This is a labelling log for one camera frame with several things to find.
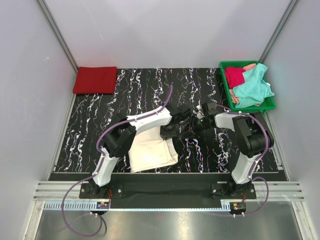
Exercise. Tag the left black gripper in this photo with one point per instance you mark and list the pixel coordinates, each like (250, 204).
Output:
(165, 135)

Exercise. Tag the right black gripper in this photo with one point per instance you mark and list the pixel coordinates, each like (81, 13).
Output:
(192, 129)

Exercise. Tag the cream white t shirt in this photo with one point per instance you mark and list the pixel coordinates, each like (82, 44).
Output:
(150, 151)

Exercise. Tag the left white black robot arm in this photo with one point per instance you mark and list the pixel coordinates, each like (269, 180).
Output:
(117, 140)

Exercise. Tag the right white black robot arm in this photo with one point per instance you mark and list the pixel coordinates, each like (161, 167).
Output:
(253, 142)

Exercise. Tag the salmon pink t shirt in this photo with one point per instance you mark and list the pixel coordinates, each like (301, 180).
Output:
(235, 99)

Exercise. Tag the magenta t shirt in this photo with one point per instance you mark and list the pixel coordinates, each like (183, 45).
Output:
(234, 76)

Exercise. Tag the teal t shirt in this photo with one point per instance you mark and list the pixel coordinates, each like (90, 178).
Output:
(254, 90)

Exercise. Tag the folded red t shirt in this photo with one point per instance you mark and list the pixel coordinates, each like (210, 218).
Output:
(95, 80)

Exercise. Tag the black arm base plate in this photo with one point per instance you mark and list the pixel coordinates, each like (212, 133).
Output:
(167, 177)

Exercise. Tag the grey slotted cable duct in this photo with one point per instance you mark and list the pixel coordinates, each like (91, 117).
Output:
(103, 206)

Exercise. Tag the aluminium rail frame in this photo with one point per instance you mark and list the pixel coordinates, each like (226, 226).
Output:
(272, 190)

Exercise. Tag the right aluminium corner post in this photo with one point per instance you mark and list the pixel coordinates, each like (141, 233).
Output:
(278, 29)

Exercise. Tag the aluminium corner post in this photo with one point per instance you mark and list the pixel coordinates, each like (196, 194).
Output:
(57, 33)
(278, 29)

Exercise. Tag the left aluminium corner post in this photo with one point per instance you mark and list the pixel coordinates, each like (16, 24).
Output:
(57, 33)

